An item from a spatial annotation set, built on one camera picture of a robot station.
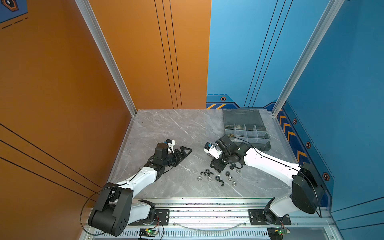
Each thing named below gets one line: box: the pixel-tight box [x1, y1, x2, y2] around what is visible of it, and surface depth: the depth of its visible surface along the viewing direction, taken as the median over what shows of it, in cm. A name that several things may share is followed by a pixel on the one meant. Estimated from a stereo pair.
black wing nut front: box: [215, 175, 225, 187], surface depth 87 cm
